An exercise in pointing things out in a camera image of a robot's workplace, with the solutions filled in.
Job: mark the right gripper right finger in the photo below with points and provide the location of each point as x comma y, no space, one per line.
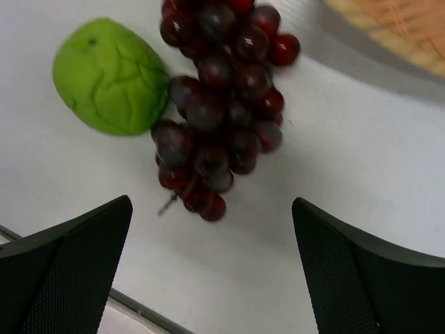
359,283

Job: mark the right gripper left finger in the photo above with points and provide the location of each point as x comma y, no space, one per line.
58,280

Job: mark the green fake fruit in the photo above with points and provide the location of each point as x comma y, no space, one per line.
111,79

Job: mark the red fake grape bunch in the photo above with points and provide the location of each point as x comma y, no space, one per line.
231,111

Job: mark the woven triangular fruit basket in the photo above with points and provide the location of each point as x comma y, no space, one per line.
411,29

